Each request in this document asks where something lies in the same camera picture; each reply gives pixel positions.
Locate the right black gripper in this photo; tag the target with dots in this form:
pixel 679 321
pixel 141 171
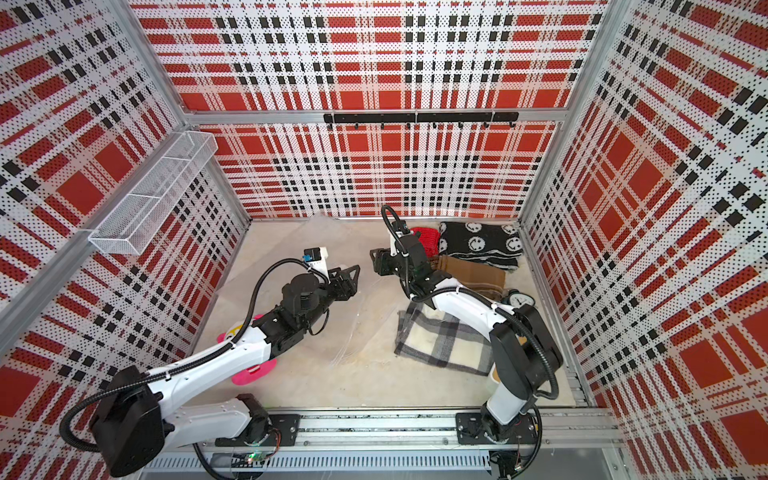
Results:
pixel 381 263

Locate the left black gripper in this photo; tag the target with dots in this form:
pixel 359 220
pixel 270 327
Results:
pixel 337 283

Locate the red knitted scarf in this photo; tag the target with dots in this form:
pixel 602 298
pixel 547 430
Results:
pixel 429 238

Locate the clear plastic vacuum bag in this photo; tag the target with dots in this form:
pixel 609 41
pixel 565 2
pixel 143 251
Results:
pixel 262 293

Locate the cream grey plaid scarf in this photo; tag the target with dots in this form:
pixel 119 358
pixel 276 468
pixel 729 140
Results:
pixel 438 339

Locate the brown plaid scarf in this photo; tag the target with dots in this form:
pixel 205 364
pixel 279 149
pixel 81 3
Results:
pixel 484 279

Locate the black smiley face scarf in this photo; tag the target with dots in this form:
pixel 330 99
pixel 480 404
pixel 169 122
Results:
pixel 498 246

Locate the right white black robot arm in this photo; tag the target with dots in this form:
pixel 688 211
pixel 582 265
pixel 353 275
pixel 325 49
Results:
pixel 524 352

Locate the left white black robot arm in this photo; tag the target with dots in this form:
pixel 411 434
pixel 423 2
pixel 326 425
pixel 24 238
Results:
pixel 141 414

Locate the teal alarm clock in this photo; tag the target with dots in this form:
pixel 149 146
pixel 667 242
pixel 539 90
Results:
pixel 517 299

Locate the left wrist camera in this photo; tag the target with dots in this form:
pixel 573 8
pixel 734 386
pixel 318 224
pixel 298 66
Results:
pixel 316 258

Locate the black wall hook rail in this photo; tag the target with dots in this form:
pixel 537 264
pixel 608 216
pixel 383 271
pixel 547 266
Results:
pixel 420 117

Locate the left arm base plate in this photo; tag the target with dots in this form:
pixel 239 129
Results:
pixel 279 430

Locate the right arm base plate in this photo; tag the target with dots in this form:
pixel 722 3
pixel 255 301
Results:
pixel 497 429

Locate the white wire mesh basket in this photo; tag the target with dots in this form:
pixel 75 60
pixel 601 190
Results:
pixel 131 225

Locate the aluminium front rail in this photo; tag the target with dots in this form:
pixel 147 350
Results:
pixel 420 439

